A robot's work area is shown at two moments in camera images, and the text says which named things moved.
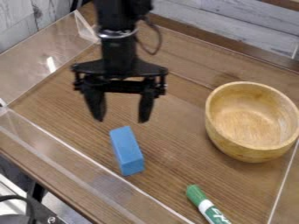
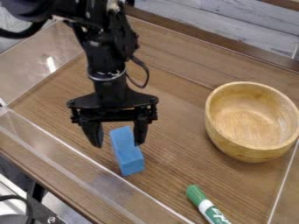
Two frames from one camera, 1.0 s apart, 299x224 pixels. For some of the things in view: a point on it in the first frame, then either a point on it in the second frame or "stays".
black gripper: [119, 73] to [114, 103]
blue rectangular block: [127, 150] stays
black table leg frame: [39, 213] stays
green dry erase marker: [213, 213] stays
